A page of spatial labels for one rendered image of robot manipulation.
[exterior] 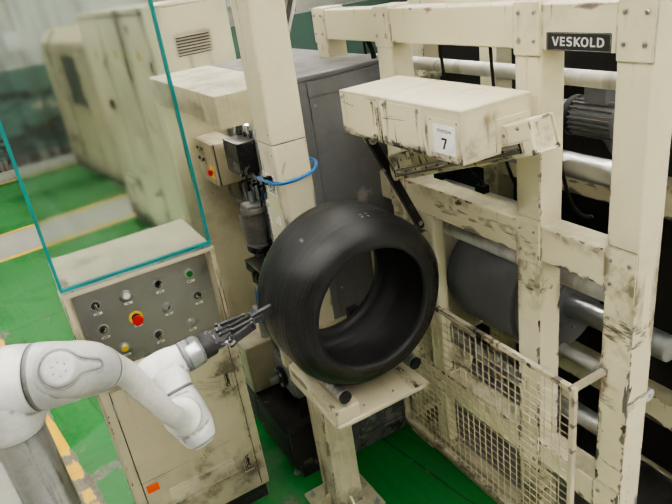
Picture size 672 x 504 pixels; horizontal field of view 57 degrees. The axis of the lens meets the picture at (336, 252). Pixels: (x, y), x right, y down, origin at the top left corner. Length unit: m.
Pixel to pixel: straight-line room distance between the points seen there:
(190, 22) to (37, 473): 4.23
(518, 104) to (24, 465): 1.42
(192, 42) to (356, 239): 3.64
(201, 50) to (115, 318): 3.23
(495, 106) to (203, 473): 1.92
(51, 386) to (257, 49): 1.18
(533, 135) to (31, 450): 1.34
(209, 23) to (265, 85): 3.33
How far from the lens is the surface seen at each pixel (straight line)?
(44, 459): 1.43
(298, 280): 1.78
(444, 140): 1.68
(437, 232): 2.42
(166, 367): 1.79
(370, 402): 2.16
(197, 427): 1.75
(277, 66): 2.01
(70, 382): 1.22
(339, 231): 1.80
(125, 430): 2.58
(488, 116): 1.67
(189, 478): 2.81
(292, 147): 2.06
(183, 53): 5.20
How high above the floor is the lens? 2.15
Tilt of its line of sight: 25 degrees down
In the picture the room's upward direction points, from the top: 8 degrees counter-clockwise
